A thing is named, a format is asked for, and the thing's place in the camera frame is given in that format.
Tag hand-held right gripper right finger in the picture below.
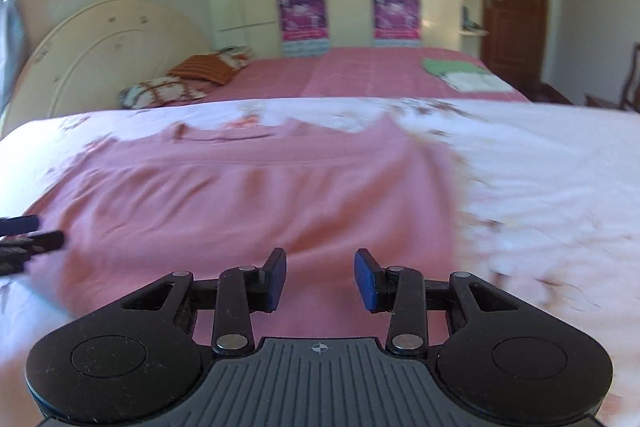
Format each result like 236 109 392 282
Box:
353 248 522 357

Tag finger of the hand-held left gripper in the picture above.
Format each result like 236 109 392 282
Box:
0 215 41 237
0 230 65 277

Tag patterned cream pillow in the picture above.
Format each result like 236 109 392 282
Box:
214 45 254 70

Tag brown white checked pillow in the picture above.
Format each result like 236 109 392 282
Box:
118 75 207 110

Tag blue curtain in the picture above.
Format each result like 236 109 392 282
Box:
0 0 27 108

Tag pink wall poster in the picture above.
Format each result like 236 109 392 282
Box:
370 0 423 48
276 0 330 58

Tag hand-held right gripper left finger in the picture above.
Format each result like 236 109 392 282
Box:
122 248 289 357

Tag white folded cloth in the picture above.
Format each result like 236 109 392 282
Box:
444 73 514 94

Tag pink sweater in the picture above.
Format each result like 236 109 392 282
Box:
22 114 467 349

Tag orange striped pillow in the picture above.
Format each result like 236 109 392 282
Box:
167 54 237 86

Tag pink checked bedsheet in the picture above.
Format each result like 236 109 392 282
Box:
197 46 531 104

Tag green folded cloth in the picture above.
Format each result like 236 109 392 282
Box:
421 58 487 78

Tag white floral bedsheet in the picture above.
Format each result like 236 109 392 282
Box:
0 96 640 427

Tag dark wooden chair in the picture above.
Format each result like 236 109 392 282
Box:
584 42 640 114

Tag cream bed headboard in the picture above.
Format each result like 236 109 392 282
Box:
0 0 214 138

